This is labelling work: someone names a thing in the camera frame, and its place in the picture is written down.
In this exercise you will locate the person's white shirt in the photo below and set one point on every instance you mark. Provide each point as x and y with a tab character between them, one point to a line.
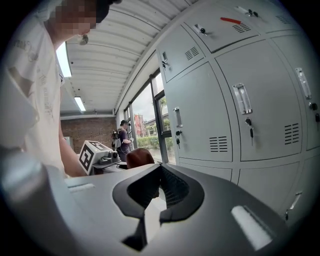
37	87

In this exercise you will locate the reddish brown cloth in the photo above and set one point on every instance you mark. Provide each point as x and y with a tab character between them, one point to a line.
140	157

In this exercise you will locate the red tape strip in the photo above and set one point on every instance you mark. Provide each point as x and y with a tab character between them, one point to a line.
230	20

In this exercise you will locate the black locker key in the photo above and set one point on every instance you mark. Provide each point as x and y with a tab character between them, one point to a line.
313	106
178	140
250	130
202	30
164	63

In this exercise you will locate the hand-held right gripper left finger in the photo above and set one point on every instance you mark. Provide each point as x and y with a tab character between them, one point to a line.
130	200

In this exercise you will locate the person's left forearm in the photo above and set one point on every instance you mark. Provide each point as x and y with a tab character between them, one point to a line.
75	166

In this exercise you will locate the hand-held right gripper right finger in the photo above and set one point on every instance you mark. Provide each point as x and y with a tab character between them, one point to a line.
185	195

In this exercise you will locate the grey metal locker doors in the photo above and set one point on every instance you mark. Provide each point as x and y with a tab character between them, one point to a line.
200	100

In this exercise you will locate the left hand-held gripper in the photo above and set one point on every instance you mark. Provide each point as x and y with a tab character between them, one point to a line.
87	156

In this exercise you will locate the window with dark frame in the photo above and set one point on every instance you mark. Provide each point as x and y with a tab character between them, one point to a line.
143	105

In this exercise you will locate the red outdoor banner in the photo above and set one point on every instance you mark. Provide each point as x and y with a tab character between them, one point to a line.
138	125

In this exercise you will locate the long ceiling light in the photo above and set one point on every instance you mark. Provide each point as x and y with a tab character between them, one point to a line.
80	103
63	60

